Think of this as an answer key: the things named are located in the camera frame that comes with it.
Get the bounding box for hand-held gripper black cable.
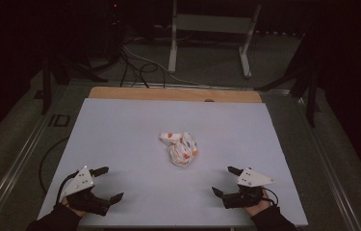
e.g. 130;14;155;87
55;171;80;205
263;187;280;206

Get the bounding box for white metal stand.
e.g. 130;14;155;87
168;0;263;80

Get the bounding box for metal floor rail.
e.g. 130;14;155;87
292;95;361;231
0;109;56;231

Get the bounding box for white fruit-print pants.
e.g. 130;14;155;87
159;131;199;168

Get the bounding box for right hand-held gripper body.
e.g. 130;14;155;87
221;167;275;210

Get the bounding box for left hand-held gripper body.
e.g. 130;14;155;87
60;166;112;217

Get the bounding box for white floor cable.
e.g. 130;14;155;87
122;44;209;88

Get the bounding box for right hand-held gripper black cable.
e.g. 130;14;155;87
263;187;280;206

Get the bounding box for person's right hand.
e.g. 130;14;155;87
245;189;274;217

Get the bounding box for long black floor cable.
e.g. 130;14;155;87
38;137;70;195

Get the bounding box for black metal stand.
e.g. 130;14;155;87
254;32;320;128
40;54;109;116

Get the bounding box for person's left hand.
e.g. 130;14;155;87
61;196;87;218

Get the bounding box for dark equipment rack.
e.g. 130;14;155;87
85;0;128;65

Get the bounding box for black floor cables bundle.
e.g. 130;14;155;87
118;44;167;90

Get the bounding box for pale lilac table mat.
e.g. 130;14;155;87
36;97;309;227

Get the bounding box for left hand-held gripper black cable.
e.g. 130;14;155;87
55;171;80;205

